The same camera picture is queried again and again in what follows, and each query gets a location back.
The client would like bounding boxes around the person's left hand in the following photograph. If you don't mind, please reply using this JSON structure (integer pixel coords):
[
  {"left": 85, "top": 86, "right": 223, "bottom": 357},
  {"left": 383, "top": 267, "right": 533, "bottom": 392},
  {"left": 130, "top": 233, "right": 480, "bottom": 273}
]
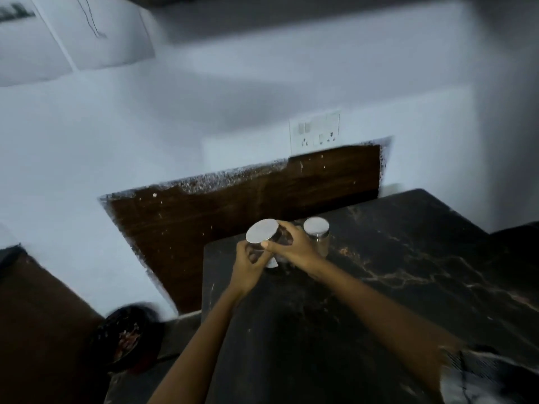
[{"left": 229, "top": 240, "right": 274, "bottom": 296}]

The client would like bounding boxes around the person's right hand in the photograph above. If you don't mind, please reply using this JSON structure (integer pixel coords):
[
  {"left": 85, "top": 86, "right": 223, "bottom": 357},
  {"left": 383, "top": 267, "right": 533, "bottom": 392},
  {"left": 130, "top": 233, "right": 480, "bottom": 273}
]
[{"left": 261, "top": 220, "right": 326, "bottom": 275}]

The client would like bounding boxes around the glass jar with silver lid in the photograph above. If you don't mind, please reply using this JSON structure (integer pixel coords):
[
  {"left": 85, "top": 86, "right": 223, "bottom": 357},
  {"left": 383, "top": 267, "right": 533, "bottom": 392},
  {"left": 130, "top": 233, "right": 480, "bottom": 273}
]
[{"left": 245, "top": 219, "right": 294, "bottom": 269}]

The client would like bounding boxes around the person's left forearm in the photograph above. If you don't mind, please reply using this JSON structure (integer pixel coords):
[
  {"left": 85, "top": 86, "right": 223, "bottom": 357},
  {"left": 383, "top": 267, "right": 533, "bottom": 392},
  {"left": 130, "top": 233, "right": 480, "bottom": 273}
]
[{"left": 147, "top": 286, "right": 247, "bottom": 404}]

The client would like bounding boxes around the person's right forearm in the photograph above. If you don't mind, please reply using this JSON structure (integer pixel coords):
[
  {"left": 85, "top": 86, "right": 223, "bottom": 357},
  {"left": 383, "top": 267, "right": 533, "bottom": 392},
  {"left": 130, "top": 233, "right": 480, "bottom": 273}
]
[{"left": 309, "top": 258, "right": 464, "bottom": 394}]

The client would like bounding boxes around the small glass jar silver lid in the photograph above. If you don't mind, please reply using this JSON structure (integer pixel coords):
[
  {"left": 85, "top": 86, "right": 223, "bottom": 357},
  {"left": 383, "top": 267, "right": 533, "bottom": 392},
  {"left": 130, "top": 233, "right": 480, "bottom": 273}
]
[{"left": 303, "top": 217, "right": 331, "bottom": 258}]

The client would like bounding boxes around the dark wooden backsplash panel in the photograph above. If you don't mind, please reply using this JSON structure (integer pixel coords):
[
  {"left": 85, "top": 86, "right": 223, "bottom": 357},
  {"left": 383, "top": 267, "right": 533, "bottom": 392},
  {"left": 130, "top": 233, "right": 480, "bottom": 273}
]
[{"left": 100, "top": 139, "right": 392, "bottom": 315}]

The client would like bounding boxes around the black round bin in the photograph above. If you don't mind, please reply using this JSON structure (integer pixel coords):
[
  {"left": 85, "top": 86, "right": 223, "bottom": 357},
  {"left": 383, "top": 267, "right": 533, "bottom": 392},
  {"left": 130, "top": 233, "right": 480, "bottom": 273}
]
[{"left": 90, "top": 305, "right": 163, "bottom": 373}]

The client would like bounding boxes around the patterned dark sleeve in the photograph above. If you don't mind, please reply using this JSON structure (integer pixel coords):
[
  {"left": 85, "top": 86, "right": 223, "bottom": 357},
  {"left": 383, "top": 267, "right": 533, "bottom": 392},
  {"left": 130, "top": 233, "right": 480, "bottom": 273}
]
[{"left": 438, "top": 344, "right": 539, "bottom": 404}]

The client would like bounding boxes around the white wall switch socket plate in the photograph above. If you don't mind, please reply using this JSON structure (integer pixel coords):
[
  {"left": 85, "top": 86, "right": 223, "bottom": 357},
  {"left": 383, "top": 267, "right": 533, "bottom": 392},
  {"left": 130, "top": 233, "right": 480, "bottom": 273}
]
[{"left": 289, "top": 112, "right": 341, "bottom": 156}]

